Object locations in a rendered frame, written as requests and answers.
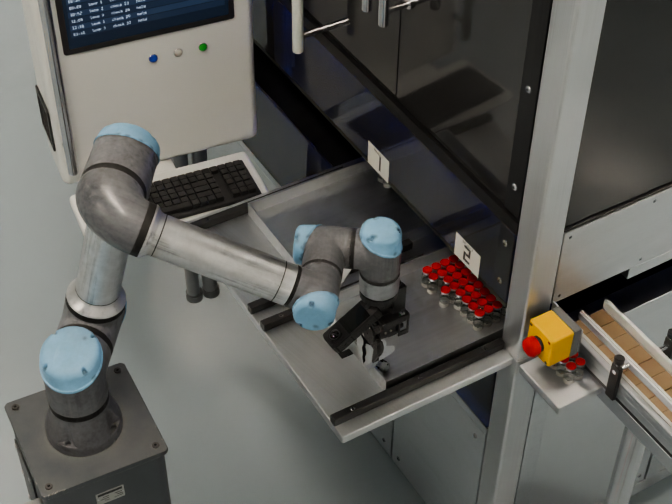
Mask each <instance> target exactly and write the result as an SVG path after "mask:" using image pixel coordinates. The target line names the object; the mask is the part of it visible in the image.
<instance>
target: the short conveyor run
mask: <svg viewBox="0 0 672 504"><path fill-rule="evenodd" d="M603 307H604V308H603V309H601V310H599V311H597V312H595V313H593V314H591V315H588V314H587V313H586V312H585V311H584V310H582V311H581V312H579V315H578V318H579V319H580V320H578V321H576V323H577V324H578V325H579V326H580V327H581V329H582V330H583V335H582V339H581V344H580V348H579V352H578V357H581V358H583V359H585V361H586V363H585V369H586V370H587V372H588V373H589V374H590V375H591V376H592V377H593V378H594V379H595V380H596V381H597V382H598V383H599V384H600V385H601V386H602V391H601V394H598V395H597V396H598V397H599V399H600V400H601V401H602V402H603V403H604V404H605V405H606V406H607V407H608V408H609V409H610V410H611V411H612V412H613V413H614V414H615V415H616V416H617V417H618V418H619V420H620V421H621V422H622V423H623V424H624V425H625V426H626V427H627V428H628V429H629V430H630V431H631V432H632V433H633V434H634V435H635V436H636V437H637V438H638V439H639V441H640V442H641V443H642V444H643V445H644V446H645V447H646V448H647V449H648V450H649V451H650V452H651V453H652V454H653V455H654V456H655V457H656V458H657V459H658V460H659V462H660V463H661V464H662V465H663V466H664V467H665V468H666V469H667V470H668V471H669V472H670V473H671V474H672V328H671V329H669V330H668V333H667V336H666V337H665V341H664V344H663V346H661V347H659V348H658V347H657V346H656V345H655V344H654V343H653V342H652V341H651V340H650V339H649V338H648V337H647V336H646V335H645V334H644V333H643V332H642V331H640V330H639V329H638V328H637V327H636V326H635V325H634V324H633V323H632V322H631V321H630V320H629V319H628V318H627V317H626V316H625V315H624V314H623V313H622V312H621V311H620V310H619V309H618V308H617V307H616V306H615V305H614V304H613V303H612V302H610V301H609V300H608V299H606V300H604V304H603Z"/></svg>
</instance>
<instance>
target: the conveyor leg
mask: <svg viewBox="0 0 672 504"><path fill-rule="evenodd" d="M644 450H645V446H644V445H643V444H642V443H641V442H640V441H639V439H638V438H637V437H636V436H635V435H634V434H633V433H632V432H631V431H630V430H629V429H628V428H627V427H626V426H625V427H624V431H623V435H622V438H621V442H620V446H619V449H618V453H617V457H616V461H615V464H614V468H613V472H612V475H611V479H610V483H609V486H608V490H607V494H606V497H605V501H604V504H629V501H630V497H631V494H632V491H633V487H634V484H635V480H636V477H637V474H638V470H639V467H640V463H641V460H642V457H643V453H644Z"/></svg>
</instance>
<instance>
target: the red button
mask: <svg viewBox="0 0 672 504"><path fill-rule="evenodd" d="M522 347H523V350H524V352H525V353H526V355H527V356H529V357H536V356H538V355H540V354H541V345H540V343H539V341H538V340H537V339H536V338H535V337H534V336H529V337H527V338H525V339H524V340H523V342H522Z"/></svg>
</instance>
